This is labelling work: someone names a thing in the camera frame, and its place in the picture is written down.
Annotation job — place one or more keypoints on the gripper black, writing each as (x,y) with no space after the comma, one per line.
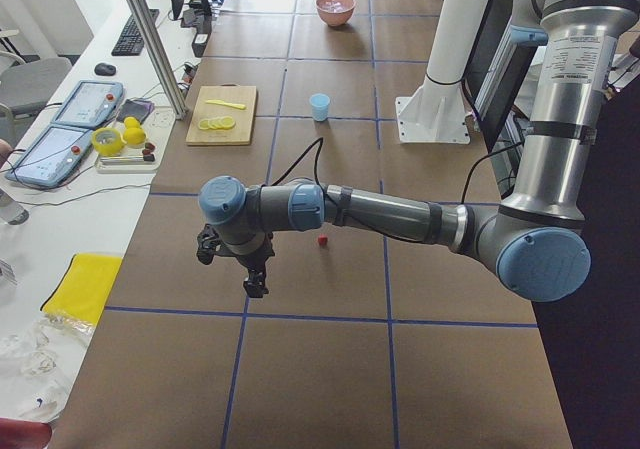
(256,261)

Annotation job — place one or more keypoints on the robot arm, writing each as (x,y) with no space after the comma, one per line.
(531,241)

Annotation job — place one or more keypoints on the light blue cup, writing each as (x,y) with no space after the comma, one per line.
(320,104)

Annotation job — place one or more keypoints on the clear ice cubes pile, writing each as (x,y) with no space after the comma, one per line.
(333,6)

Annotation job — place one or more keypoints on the lemon slices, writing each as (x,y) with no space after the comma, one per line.
(216,123)

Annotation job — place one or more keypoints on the white tray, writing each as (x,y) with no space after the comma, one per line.
(130,161)

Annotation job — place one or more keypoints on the yellow cloth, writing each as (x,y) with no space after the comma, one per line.
(84,288)

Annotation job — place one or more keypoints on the wooden cutting board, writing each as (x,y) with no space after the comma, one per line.
(241,134)

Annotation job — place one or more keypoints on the yellow plastic knife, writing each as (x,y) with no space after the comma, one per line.
(239,106)

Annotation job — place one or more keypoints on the yellow lemon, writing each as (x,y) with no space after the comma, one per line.
(131,122)
(134,136)

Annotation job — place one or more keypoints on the yellow tape roll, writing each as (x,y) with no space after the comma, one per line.
(107,142)

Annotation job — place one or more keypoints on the purple dark wallet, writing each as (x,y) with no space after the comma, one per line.
(136,108)

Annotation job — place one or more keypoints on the clear plastic bag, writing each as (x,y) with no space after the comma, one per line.
(39,367)

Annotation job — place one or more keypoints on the lower teach pendant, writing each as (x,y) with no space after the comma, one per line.
(52,157)

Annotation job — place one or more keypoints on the teach pendant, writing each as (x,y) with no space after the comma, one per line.
(52,157)
(90,104)

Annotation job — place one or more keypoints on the upper teach pendant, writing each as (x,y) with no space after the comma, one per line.
(90,104)

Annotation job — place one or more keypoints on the black computer mouse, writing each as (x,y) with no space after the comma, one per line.
(105,69)

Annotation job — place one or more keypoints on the black keyboard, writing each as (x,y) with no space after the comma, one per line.
(130,41)

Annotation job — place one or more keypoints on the pink bowl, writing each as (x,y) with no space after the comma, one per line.
(335,13)

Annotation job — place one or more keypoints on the grey office chair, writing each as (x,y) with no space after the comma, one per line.
(26,87)

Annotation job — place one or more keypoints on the aluminium frame post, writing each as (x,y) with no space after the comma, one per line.
(158,57)

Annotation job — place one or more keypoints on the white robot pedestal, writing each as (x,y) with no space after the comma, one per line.
(435,113)

